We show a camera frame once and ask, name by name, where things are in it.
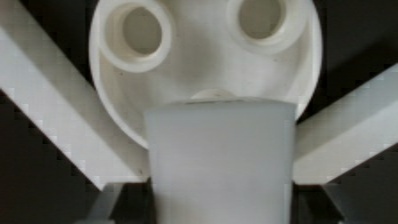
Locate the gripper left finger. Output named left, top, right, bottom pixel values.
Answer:
left=72, top=182, right=156, bottom=224

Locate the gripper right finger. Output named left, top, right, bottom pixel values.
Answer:
left=289, top=184, right=347, bottom=224

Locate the white right barrier rail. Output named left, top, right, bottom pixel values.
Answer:
left=292, top=63, right=398, bottom=185

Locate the white barrier rail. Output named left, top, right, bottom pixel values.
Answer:
left=0, top=0, right=148, bottom=187
left=292, top=63, right=398, bottom=185

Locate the white front barrier rail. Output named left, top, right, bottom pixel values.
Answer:
left=0, top=0, right=148, bottom=187

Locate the white stool leg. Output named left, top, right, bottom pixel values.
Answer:
left=143, top=97, right=296, bottom=224

